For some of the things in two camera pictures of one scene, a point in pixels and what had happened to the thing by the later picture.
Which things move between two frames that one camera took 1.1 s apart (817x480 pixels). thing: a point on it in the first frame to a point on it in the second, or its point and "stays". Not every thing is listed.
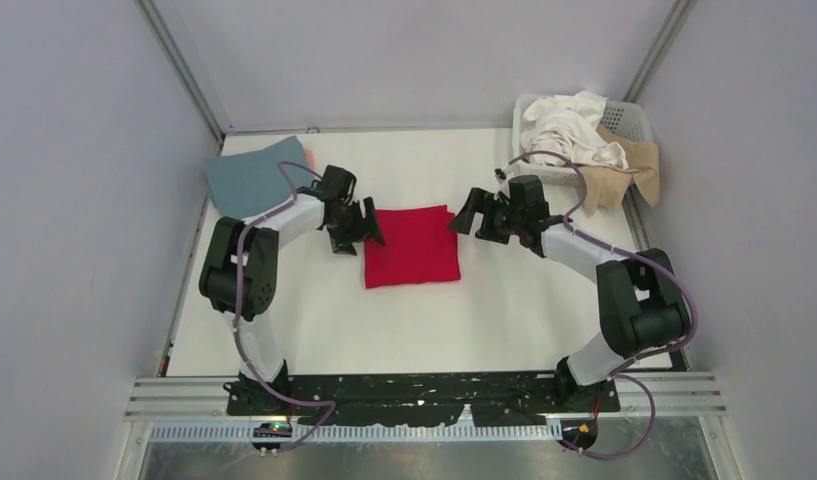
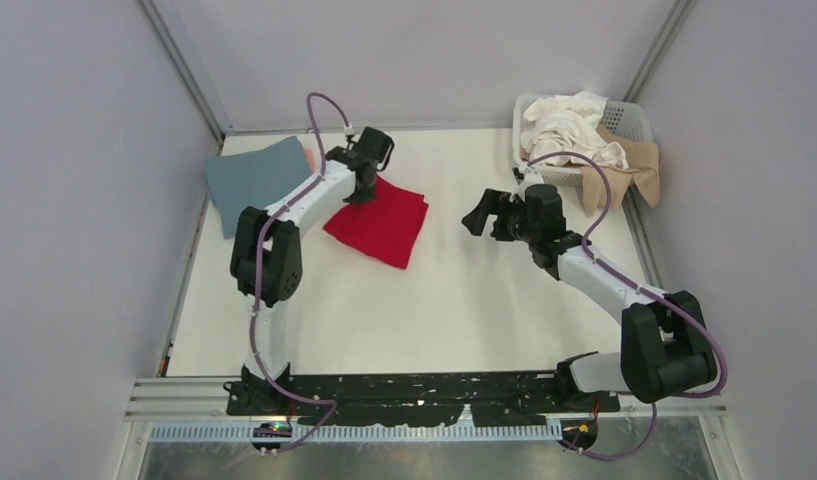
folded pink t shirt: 309,159 stays
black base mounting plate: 421,401 stays
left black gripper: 354,225 to 365,176
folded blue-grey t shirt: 244,183 stays
